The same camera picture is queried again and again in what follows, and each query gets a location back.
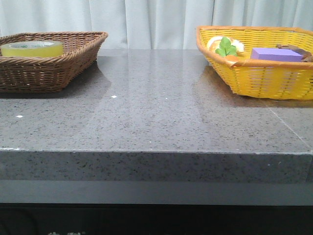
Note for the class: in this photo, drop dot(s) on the yellow wicker basket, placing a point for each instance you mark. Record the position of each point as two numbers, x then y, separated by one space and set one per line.
261 78

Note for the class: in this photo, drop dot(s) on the green artificial leaf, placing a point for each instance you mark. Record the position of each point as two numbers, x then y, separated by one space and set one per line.
226 48

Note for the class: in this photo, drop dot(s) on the orange toy carrot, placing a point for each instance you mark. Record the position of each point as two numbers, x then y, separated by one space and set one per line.
232 58

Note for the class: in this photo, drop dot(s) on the brown wicker basket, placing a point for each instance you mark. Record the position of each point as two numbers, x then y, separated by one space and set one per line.
52 74

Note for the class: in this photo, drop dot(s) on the purple foam block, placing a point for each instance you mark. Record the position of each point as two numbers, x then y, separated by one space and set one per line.
275 54

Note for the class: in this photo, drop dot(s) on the white curtain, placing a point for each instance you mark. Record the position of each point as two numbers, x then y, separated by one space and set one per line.
149 24

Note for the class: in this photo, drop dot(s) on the yellow tape roll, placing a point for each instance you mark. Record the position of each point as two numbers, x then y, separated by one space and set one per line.
32 49

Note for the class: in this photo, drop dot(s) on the bread roll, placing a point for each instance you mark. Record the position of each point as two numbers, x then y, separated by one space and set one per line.
214 43

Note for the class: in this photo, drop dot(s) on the brown twisted object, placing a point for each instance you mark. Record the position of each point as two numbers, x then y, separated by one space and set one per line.
306 55

